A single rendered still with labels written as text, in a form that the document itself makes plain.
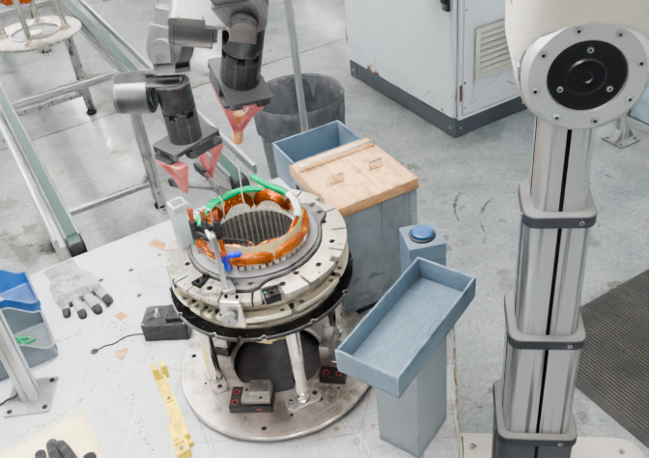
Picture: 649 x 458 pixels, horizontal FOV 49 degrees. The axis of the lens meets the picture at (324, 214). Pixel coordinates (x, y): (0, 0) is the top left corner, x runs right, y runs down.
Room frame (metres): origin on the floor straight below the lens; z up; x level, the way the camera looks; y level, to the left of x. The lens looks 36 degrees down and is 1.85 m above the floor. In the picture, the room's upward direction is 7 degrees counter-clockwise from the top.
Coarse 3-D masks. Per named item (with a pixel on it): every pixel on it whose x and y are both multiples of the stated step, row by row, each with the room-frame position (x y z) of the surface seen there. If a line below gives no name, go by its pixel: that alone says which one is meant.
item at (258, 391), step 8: (248, 384) 0.92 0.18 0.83; (256, 384) 0.91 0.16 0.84; (264, 384) 0.90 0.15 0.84; (272, 384) 0.91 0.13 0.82; (248, 392) 0.89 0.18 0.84; (256, 392) 0.89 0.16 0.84; (264, 392) 0.89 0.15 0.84; (248, 400) 0.88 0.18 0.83; (256, 400) 0.88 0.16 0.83; (264, 400) 0.88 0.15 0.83
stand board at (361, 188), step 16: (352, 144) 1.34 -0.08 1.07; (304, 160) 1.30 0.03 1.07; (336, 160) 1.28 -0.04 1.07; (352, 160) 1.27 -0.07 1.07; (368, 160) 1.27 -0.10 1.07; (384, 160) 1.26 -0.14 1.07; (304, 176) 1.24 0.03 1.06; (320, 176) 1.23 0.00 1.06; (352, 176) 1.21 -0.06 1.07; (368, 176) 1.21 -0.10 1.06; (384, 176) 1.20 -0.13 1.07; (400, 176) 1.19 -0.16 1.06; (320, 192) 1.17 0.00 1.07; (336, 192) 1.16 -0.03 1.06; (352, 192) 1.16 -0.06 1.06; (368, 192) 1.15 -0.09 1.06; (384, 192) 1.15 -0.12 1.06; (400, 192) 1.16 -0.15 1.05; (336, 208) 1.11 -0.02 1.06; (352, 208) 1.12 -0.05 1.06
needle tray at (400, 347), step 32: (416, 288) 0.91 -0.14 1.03; (448, 288) 0.90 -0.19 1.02; (384, 320) 0.84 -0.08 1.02; (416, 320) 0.83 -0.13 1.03; (448, 320) 0.80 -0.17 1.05; (352, 352) 0.77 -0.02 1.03; (384, 352) 0.77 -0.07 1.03; (416, 352) 0.73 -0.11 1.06; (384, 384) 0.70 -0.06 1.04; (416, 384) 0.75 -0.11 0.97; (384, 416) 0.79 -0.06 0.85; (416, 416) 0.75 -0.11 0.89; (416, 448) 0.75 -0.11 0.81
